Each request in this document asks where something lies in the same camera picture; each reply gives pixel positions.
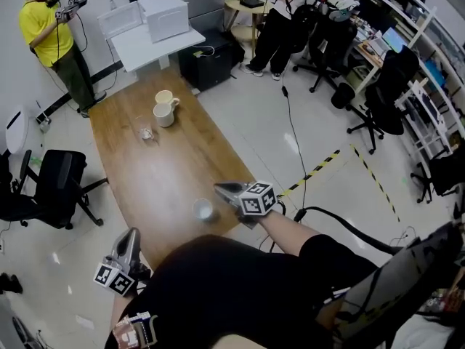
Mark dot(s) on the person's right forearm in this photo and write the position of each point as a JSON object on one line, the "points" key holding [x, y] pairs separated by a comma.
{"points": [[287, 231]]}

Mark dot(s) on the black cabinet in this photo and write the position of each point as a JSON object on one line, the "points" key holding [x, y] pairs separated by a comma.
{"points": [[207, 69]]}

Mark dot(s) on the light wooden desk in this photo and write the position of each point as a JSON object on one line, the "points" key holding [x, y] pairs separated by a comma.
{"points": [[363, 78]]}

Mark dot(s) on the person's black printed T-shirt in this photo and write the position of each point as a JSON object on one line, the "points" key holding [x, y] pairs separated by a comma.
{"points": [[225, 285]]}

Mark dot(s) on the open laptop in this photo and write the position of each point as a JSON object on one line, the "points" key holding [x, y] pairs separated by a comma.
{"points": [[394, 38]]}

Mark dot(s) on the black shoes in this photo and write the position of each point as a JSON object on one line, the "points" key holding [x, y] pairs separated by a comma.
{"points": [[11, 282]]}

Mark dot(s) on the white desk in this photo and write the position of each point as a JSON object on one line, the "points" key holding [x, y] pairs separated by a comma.
{"points": [[145, 49]]}

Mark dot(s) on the black trash bin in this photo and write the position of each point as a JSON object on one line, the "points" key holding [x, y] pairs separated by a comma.
{"points": [[343, 98]]}

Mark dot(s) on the grey office chair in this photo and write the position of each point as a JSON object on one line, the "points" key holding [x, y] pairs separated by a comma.
{"points": [[399, 278]]}

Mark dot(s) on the black office chair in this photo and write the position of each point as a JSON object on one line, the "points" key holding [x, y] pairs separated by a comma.
{"points": [[392, 96], [58, 180], [327, 46], [447, 173]]}

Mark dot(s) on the round wooden side table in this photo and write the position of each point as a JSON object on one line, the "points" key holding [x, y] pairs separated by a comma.
{"points": [[236, 7]]}

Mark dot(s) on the yellow black floor tape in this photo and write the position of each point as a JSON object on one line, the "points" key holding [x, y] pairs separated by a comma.
{"points": [[374, 180], [319, 164]]}

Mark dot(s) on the person's left forearm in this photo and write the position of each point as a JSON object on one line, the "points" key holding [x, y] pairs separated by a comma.
{"points": [[118, 311]]}

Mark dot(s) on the white printed cloth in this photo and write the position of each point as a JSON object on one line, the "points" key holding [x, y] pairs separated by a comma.
{"points": [[339, 0]]}

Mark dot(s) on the white microwave oven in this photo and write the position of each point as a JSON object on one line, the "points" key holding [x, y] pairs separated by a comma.
{"points": [[167, 16]]}

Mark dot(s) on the wooden table with metal legs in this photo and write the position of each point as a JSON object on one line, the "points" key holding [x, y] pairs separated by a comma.
{"points": [[156, 173]]}

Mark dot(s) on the clear glass cup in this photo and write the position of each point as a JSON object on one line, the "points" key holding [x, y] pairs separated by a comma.
{"points": [[145, 133]]}

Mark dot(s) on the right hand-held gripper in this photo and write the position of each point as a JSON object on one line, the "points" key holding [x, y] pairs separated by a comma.
{"points": [[256, 200]]}

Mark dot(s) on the white air purifier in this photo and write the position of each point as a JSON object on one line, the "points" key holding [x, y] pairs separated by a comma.
{"points": [[17, 129]]}

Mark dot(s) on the white shelving unit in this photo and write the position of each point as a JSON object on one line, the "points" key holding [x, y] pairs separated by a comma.
{"points": [[428, 20]]}

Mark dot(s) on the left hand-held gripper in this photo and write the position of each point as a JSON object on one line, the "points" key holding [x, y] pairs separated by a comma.
{"points": [[114, 278]]}

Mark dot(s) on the cream ceramic mug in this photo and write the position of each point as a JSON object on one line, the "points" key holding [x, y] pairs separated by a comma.
{"points": [[164, 96], [164, 120]]}

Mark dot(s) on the white power adapter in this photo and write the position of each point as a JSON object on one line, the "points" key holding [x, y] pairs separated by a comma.
{"points": [[84, 322]]}

